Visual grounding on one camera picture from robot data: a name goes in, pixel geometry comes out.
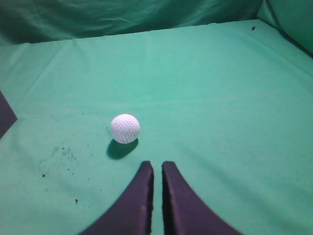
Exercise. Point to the green cloth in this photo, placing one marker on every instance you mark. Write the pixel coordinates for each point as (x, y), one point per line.
(223, 88)

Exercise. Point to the black cube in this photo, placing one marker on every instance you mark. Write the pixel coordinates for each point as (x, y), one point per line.
(7, 116)

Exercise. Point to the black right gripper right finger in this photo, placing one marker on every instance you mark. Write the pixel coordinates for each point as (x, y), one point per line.
(184, 213)

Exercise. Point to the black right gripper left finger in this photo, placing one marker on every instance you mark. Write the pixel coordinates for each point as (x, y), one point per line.
(131, 213)

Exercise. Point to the white golf ball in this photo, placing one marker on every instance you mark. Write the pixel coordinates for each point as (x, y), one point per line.
(125, 128)

